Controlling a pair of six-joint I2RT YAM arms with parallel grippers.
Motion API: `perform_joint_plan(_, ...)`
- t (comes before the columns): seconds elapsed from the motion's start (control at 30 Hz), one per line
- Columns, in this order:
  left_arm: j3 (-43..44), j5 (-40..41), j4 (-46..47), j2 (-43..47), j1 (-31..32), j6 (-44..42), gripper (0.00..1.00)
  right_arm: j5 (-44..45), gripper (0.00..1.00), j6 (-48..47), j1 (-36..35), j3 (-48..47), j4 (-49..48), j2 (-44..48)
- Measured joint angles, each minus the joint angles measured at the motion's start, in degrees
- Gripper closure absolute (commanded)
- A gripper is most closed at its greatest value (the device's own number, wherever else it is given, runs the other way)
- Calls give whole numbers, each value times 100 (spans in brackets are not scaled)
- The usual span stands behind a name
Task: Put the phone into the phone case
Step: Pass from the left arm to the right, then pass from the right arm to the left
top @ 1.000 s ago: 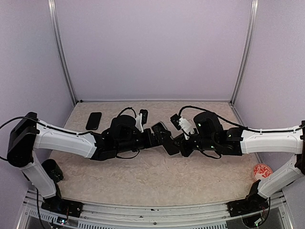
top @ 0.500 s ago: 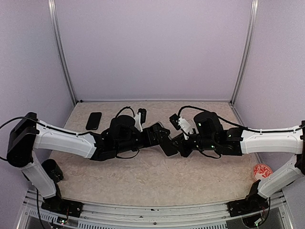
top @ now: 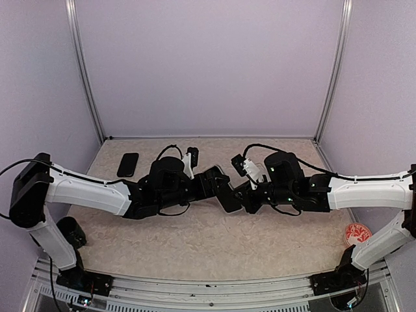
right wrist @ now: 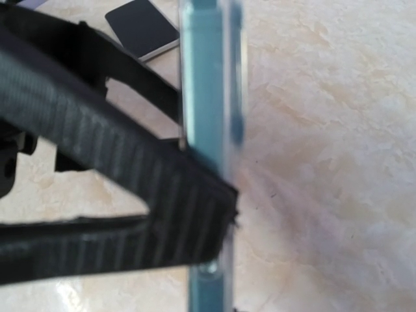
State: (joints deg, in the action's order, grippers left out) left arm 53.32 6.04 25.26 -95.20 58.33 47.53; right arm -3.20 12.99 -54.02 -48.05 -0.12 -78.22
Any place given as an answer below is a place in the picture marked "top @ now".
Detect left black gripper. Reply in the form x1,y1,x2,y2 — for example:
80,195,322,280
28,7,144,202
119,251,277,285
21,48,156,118
157,170,229,210

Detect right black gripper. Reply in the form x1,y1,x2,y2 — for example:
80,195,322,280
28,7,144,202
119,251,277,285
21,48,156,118
228,179,296,214

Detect black phone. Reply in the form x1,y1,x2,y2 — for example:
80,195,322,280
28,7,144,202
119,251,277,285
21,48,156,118
207,165,248,215
116,153,139,177

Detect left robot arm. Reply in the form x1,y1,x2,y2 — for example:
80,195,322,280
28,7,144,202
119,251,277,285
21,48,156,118
8,153,230,289

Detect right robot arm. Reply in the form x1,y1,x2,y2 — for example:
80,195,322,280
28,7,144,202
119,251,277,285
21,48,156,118
231,150,415,289

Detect red white patterned bowl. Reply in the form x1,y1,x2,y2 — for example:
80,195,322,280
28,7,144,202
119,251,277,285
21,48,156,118
344,222,372,246

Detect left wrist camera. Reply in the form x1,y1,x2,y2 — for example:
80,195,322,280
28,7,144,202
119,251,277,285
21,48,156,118
182,147,199,179

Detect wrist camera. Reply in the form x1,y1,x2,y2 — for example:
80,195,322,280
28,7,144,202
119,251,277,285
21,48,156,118
231,154,267,190
182,147,199,179

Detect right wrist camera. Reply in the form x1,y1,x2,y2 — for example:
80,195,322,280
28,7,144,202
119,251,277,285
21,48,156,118
231,154,267,190

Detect front aluminium rail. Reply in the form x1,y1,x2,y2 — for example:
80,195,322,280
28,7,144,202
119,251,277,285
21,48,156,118
24,276,399,312

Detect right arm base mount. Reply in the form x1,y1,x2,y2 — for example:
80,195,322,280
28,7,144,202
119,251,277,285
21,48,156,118
310,244,368,296

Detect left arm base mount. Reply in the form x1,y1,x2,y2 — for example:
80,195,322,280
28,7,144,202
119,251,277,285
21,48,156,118
56,250,114,296

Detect right aluminium frame post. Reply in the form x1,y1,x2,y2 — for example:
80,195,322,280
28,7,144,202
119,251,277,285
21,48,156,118
314,0,353,145

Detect aluminium frame post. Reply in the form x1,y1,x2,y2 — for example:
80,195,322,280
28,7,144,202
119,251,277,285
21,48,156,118
65,0,106,144
314,0,353,145

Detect left aluminium frame post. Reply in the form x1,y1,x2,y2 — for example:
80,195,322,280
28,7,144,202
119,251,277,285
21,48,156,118
65,0,106,144

